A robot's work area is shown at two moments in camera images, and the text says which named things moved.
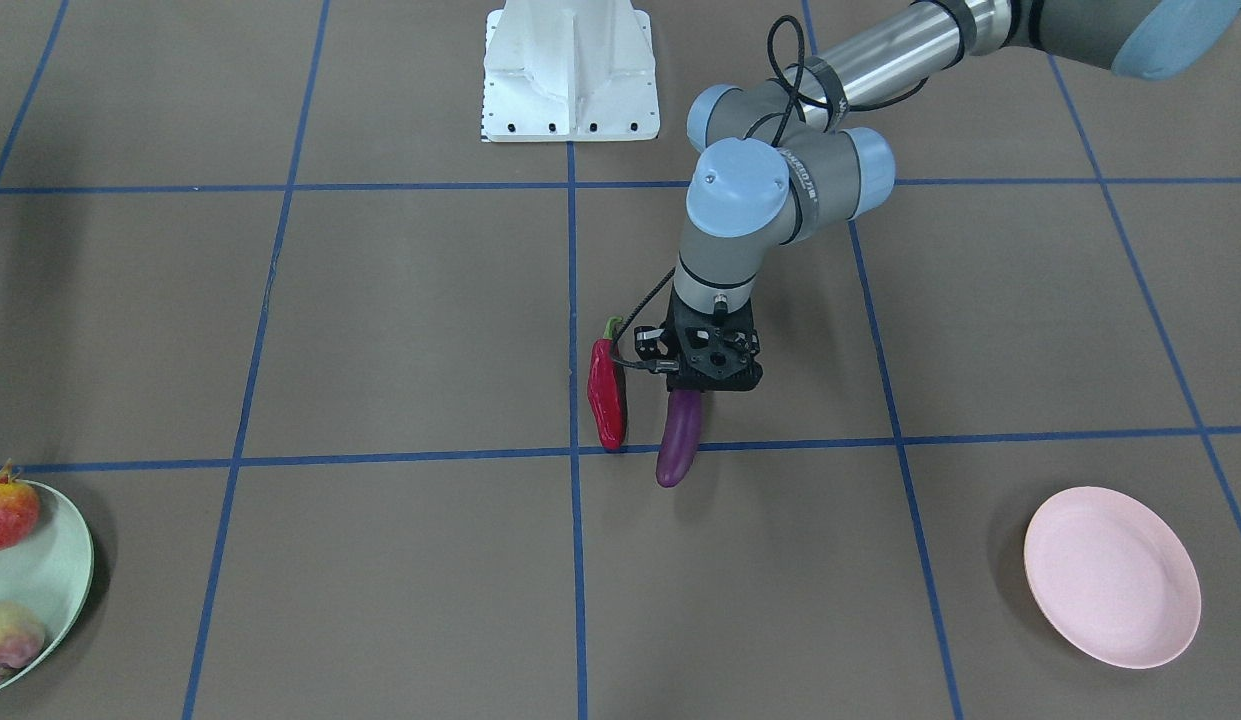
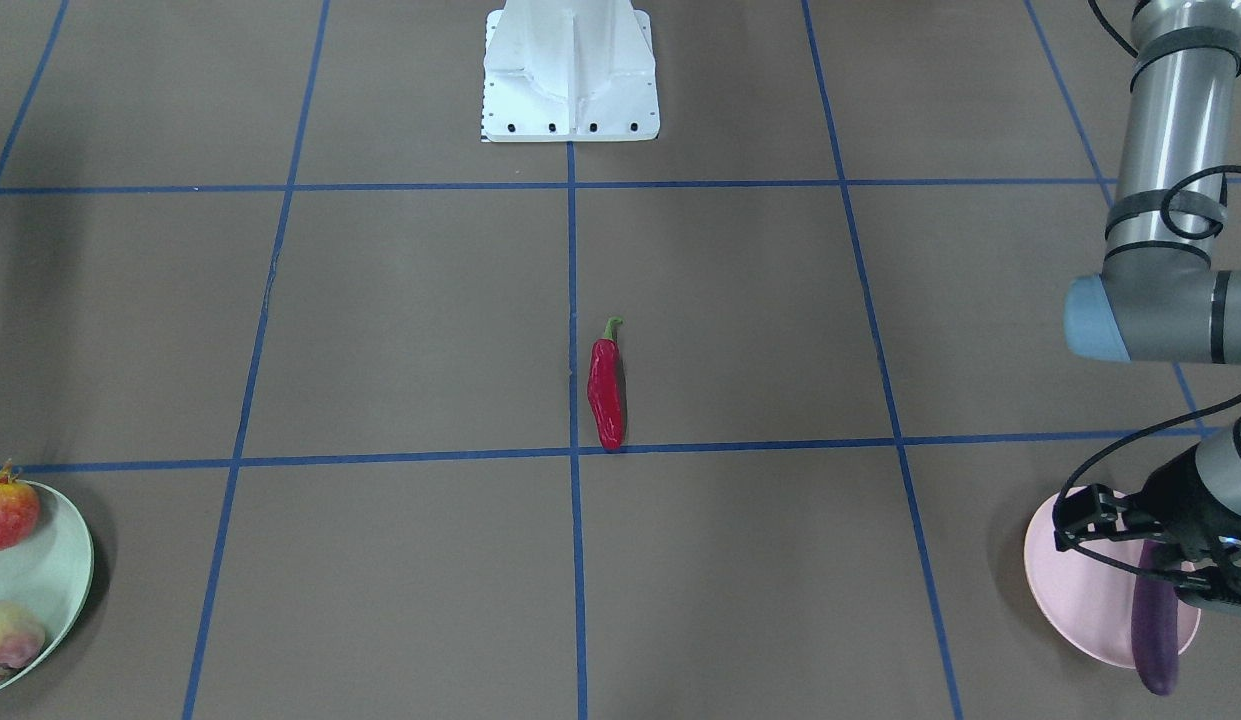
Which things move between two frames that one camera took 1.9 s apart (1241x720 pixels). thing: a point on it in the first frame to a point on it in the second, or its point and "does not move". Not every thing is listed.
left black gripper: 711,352 to 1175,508
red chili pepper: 607,390 does not move
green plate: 51,572 does not move
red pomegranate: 9,510 does not move
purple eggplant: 680,437 to 1155,620
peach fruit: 10,634 does not move
